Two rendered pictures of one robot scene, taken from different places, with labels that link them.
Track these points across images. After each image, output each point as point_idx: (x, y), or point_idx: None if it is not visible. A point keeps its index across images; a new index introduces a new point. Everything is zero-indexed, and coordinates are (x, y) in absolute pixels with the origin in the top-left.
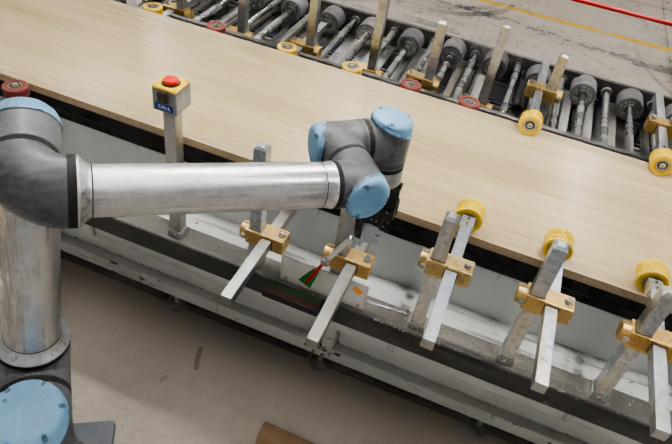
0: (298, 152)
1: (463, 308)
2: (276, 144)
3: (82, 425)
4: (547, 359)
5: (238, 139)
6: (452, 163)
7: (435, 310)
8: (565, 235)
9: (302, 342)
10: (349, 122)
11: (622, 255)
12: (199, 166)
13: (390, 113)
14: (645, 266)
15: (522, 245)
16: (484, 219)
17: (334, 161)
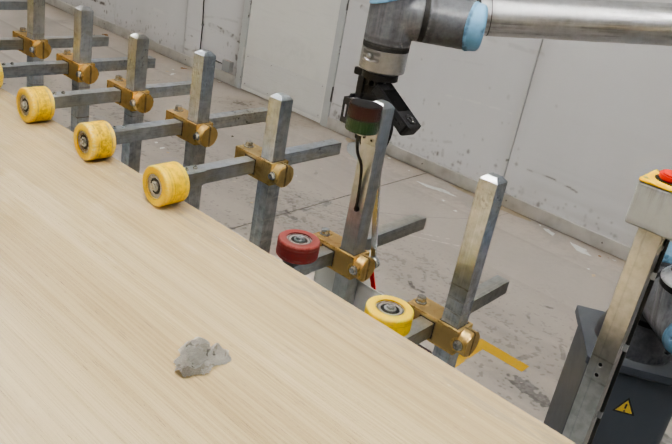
0: (357, 360)
1: None
2: (398, 389)
3: None
4: (244, 110)
5: (483, 424)
6: (59, 260)
7: (313, 146)
8: (95, 121)
9: None
10: None
11: (6, 134)
12: (600, 0)
13: None
14: (43, 96)
15: (118, 171)
16: (128, 198)
17: None
